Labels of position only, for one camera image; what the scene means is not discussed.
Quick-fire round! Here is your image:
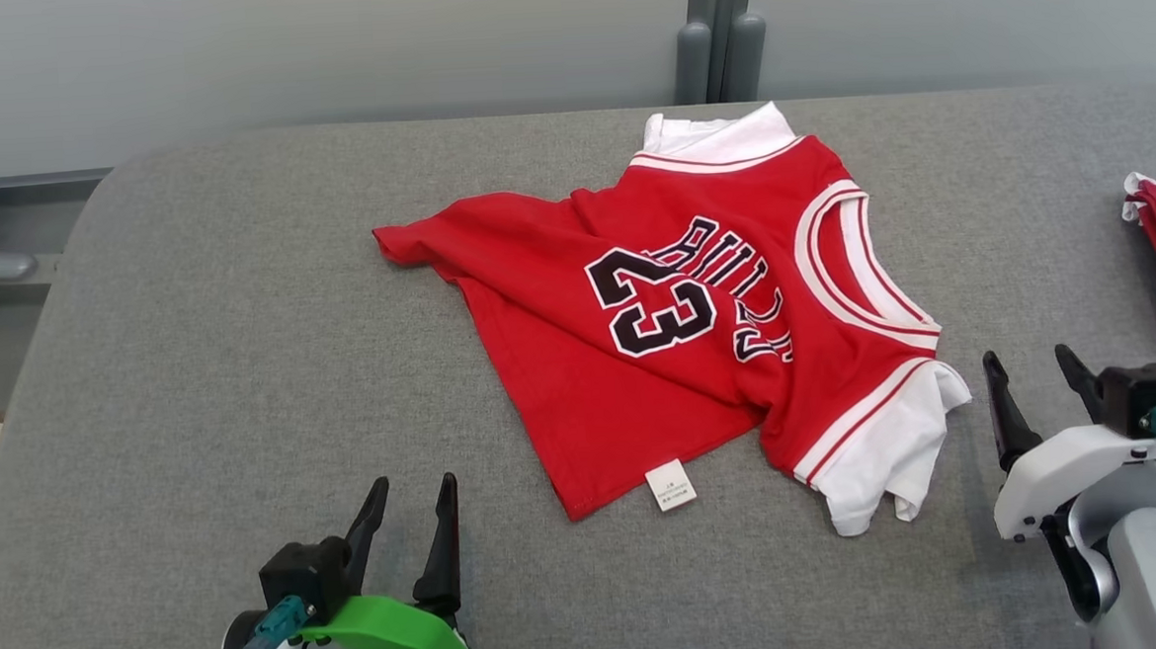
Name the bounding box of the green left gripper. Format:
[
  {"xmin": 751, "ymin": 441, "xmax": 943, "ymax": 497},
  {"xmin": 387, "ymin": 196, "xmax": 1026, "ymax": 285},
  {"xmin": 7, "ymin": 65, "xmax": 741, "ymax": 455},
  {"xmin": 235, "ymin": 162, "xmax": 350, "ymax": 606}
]
[{"xmin": 294, "ymin": 471, "xmax": 474, "ymax": 649}]

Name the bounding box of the red Bulls jersey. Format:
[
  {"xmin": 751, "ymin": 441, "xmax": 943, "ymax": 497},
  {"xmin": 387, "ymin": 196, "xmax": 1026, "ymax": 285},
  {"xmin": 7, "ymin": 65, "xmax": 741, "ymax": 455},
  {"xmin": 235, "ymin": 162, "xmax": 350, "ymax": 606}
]
[{"xmin": 367, "ymin": 92, "xmax": 980, "ymax": 561}]

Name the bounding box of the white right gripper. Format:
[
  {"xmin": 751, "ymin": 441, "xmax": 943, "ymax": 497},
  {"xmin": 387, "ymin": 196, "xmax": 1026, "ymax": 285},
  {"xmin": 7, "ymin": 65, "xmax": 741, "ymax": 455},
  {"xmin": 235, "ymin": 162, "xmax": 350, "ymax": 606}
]
[{"xmin": 982, "ymin": 339, "xmax": 1156, "ymax": 543}]

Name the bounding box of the grey partition post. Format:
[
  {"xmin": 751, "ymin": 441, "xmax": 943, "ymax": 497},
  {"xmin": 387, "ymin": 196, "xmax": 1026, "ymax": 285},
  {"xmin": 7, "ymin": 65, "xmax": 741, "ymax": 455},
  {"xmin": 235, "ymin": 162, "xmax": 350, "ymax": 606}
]
[
  {"xmin": 704, "ymin": 0, "xmax": 770, "ymax": 104},
  {"xmin": 671, "ymin": 0, "xmax": 716, "ymax": 106}
]

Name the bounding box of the light grey partition panel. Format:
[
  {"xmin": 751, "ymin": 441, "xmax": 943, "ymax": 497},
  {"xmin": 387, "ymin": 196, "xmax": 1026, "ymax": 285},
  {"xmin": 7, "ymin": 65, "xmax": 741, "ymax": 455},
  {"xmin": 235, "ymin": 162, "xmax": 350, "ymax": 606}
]
[
  {"xmin": 0, "ymin": 0, "xmax": 698, "ymax": 180},
  {"xmin": 754, "ymin": 0, "xmax": 1156, "ymax": 105}
]

